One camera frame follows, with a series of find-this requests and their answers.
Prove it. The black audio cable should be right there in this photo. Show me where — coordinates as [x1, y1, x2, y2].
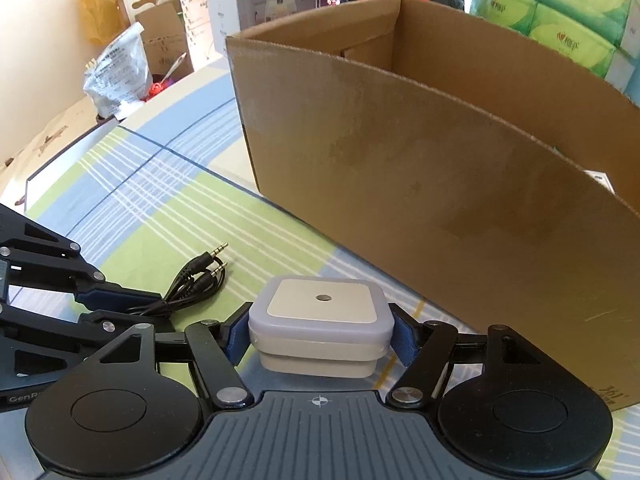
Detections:
[124, 242, 230, 319]

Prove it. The green tissue pack bundle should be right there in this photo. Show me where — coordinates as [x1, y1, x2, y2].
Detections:
[463, 0, 639, 96]

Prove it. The checkered tablecloth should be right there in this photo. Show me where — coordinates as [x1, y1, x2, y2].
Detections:
[22, 64, 640, 478]

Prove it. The brown cardboard box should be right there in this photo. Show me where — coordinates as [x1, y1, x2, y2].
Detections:
[226, 0, 639, 410]

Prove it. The white plastic bag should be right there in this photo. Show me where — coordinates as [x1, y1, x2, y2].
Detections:
[82, 22, 152, 118]

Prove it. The open cardboard carton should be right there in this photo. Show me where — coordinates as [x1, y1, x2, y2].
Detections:
[118, 0, 219, 81]

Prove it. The white square night light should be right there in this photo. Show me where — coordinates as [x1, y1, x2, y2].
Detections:
[248, 275, 395, 378]

